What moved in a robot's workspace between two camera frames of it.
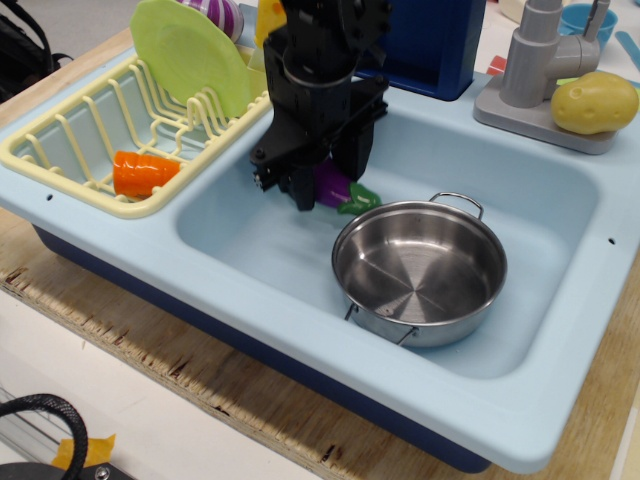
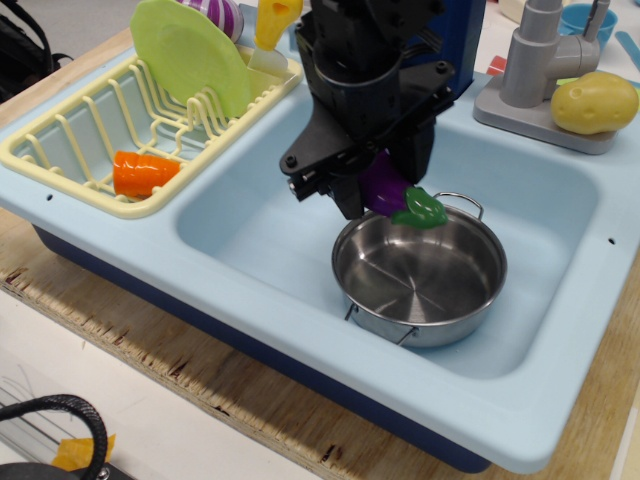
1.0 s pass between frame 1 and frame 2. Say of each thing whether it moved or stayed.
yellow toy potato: stayed
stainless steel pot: stayed
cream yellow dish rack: stayed
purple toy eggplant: moved
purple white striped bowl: stayed
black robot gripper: moved
